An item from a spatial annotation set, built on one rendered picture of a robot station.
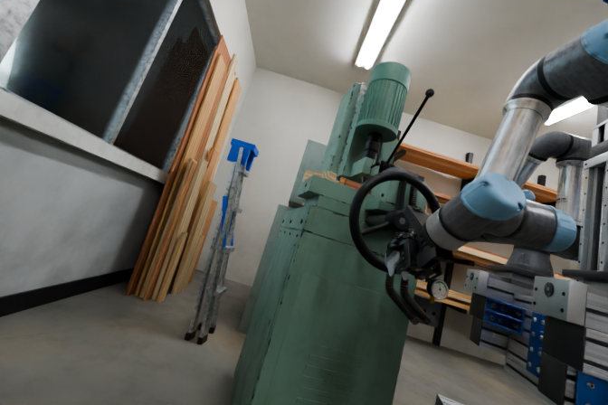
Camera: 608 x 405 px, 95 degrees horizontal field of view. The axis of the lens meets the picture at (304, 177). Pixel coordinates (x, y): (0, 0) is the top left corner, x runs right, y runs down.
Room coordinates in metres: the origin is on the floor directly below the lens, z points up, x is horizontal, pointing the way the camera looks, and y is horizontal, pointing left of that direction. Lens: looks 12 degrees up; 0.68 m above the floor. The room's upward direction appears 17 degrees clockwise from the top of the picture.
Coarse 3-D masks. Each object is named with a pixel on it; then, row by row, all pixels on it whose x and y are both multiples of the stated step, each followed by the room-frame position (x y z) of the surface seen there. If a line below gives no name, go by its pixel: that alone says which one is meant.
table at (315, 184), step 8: (312, 176) 0.92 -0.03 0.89; (304, 184) 1.03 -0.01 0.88; (312, 184) 0.92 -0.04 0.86; (320, 184) 0.92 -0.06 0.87; (328, 184) 0.93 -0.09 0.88; (336, 184) 0.93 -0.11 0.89; (304, 192) 0.99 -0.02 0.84; (312, 192) 0.92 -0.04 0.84; (320, 192) 0.92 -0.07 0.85; (328, 192) 0.93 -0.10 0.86; (336, 192) 0.93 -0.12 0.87; (344, 192) 0.94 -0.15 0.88; (352, 192) 0.94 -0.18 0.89; (336, 200) 0.94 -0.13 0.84; (344, 200) 0.94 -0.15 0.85; (352, 200) 0.94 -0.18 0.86; (368, 200) 0.95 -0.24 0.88; (368, 208) 0.92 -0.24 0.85; (376, 208) 0.86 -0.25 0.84; (384, 208) 0.86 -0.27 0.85; (392, 208) 0.86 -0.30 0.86
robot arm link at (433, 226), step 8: (440, 208) 0.50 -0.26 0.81; (432, 216) 0.51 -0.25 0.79; (432, 224) 0.50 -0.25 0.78; (440, 224) 0.49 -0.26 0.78; (432, 232) 0.51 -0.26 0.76; (440, 232) 0.49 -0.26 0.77; (432, 240) 0.52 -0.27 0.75; (440, 240) 0.50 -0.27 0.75; (448, 240) 0.49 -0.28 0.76; (456, 240) 0.48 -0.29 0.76; (448, 248) 0.50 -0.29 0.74; (456, 248) 0.50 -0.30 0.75
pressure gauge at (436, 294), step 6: (432, 282) 0.93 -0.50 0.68; (438, 282) 0.93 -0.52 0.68; (444, 282) 0.93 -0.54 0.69; (426, 288) 0.95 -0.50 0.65; (432, 288) 0.93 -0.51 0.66; (438, 288) 0.93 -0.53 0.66; (444, 288) 0.93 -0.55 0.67; (432, 294) 0.93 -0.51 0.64; (438, 294) 0.93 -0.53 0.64; (444, 294) 0.94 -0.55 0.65; (432, 300) 0.95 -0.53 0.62
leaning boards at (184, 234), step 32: (224, 64) 2.21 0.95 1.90; (224, 96) 2.49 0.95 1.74; (192, 128) 2.09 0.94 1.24; (224, 128) 2.75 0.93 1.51; (192, 160) 2.07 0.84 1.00; (192, 192) 2.09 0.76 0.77; (160, 224) 2.07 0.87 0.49; (192, 224) 2.54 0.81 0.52; (160, 256) 2.03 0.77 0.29; (192, 256) 2.44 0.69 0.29; (128, 288) 2.02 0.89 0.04; (160, 288) 2.10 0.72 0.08
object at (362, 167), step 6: (360, 162) 1.11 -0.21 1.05; (366, 162) 1.06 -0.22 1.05; (372, 162) 1.07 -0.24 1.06; (354, 168) 1.16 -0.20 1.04; (360, 168) 1.09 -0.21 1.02; (366, 168) 1.07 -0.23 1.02; (372, 168) 1.07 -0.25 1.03; (378, 168) 1.07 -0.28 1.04; (354, 174) 1.14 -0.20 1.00; (360, 174) 1.10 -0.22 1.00; (366, 174) 1.08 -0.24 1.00; (372, 174) 1.07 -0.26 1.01; (360, 180) 1.18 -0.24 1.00
